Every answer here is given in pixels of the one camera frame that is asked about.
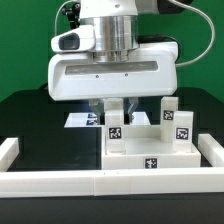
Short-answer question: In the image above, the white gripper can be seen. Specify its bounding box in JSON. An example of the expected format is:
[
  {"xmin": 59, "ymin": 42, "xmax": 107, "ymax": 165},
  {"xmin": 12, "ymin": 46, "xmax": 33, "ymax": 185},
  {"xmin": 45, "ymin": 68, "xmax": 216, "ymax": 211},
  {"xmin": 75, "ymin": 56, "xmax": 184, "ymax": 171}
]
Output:
[{"xmin": 48, "ymin": 42, "xmax": 178, "ymax": 124}]

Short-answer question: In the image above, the white right fence bar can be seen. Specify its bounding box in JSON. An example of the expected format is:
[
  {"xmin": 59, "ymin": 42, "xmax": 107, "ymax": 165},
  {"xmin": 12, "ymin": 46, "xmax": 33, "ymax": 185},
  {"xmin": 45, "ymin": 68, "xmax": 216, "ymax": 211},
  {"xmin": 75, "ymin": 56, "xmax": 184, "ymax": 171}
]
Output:
[{"xmin": 198, "ymin": 134, "xmax": 224, "ymax": 167}]

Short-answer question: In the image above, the white fence bar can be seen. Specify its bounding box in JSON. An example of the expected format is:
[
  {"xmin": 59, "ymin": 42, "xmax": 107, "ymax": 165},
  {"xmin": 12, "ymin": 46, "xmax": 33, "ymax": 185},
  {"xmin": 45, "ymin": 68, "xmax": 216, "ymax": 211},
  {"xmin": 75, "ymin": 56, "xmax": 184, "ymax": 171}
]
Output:
[
  {"xmin": 198, "ymin": 134, "xmax": 224, "ymax": 167},
  {"xmin": 0, "ymin": 168, "xmax": 224, "ymax": 198},
  {"xmin": 0, "ymin": 138, "xmax": 19, "ymax": 172}
]

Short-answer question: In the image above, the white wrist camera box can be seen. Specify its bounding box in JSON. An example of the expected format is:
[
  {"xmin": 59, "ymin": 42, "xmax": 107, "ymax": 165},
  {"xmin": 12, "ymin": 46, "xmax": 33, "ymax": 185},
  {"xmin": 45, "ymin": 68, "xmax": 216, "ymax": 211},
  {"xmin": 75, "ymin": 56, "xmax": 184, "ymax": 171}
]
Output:
[{"xmin": 51, "ymin": 25, "xmax": 96, "ymax": 53}]

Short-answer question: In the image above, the white left fence bar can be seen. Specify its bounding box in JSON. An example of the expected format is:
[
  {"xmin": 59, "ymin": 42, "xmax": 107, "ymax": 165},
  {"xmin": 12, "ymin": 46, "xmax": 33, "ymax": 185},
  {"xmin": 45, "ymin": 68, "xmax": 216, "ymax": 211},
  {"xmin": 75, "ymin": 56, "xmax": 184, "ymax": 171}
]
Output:
[{"xmin": 0, "ymin": 138, "xmax": 19, "ymax": 172}]

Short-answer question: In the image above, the white marker sheet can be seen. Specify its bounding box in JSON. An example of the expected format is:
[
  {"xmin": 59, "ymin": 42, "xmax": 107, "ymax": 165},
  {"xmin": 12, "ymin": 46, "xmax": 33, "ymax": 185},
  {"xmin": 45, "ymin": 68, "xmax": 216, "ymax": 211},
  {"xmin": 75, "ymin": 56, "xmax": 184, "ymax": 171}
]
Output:
[{"xmin": 64, "ymin": 112, "xmax": 150, "ymax": 128}]

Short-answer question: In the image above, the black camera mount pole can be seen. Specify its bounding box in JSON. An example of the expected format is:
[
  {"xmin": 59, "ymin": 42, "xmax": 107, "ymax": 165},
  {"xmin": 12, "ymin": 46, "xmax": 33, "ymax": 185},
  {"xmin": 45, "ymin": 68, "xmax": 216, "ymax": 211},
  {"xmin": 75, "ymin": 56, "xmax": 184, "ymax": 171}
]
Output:
[{"xmin": 61, "ymin": 2, "xmax": 81, "ymax": 29}]

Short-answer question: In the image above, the white front fence bar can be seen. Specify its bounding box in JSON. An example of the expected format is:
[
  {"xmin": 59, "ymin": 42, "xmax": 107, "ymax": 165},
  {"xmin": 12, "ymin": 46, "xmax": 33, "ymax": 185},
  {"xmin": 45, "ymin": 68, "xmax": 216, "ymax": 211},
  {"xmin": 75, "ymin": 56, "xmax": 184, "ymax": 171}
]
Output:
[{"xmin": 0, "ymin": 168, "xmax": 224, "ymax": 198}]

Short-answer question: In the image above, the white square table top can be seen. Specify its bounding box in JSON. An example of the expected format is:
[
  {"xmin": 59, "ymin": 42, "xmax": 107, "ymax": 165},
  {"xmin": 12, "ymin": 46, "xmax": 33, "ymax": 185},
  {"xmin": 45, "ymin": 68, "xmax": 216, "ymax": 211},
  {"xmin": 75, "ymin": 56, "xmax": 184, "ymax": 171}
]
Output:
[{"xmin": 101, "ymin": 125, "xmax": 201, "ymax": 170}]

